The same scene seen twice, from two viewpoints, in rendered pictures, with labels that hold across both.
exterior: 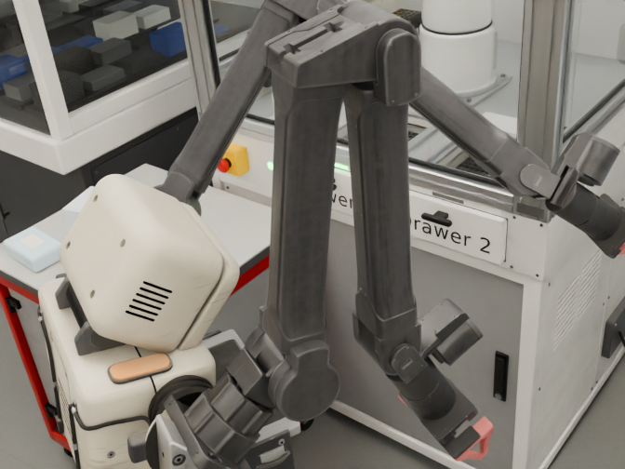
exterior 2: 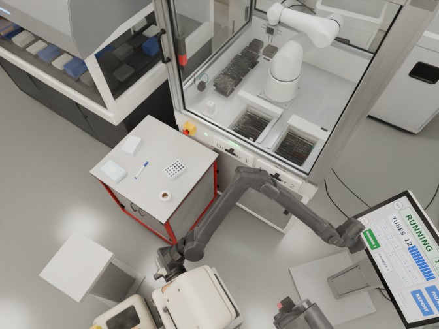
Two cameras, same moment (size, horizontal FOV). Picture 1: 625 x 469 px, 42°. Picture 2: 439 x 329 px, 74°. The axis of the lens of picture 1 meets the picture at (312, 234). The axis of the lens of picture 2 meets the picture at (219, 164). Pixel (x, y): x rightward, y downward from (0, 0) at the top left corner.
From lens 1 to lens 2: 0.94 m
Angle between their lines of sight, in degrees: 27
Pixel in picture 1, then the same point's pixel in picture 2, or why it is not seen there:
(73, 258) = (172, 310)
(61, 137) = (113, 113)
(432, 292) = not seen: hidden behind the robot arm
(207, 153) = (210, 232)
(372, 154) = not seen: outside the picture
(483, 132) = (317, 224)
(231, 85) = (221, 210)
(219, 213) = (185, 149)
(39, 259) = (117, 179)
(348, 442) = not seen: hidden behind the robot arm
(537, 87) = (327, 156)
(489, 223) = (295, 182)
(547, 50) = (336, 149)
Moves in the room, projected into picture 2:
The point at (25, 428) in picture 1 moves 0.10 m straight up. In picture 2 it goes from (110, 200) to (106, 196)
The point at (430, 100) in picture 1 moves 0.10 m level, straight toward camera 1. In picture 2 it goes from (300, 215) to (302, 241)
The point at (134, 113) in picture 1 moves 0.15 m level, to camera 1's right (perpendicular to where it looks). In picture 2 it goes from (142, 93) to (162, 91)
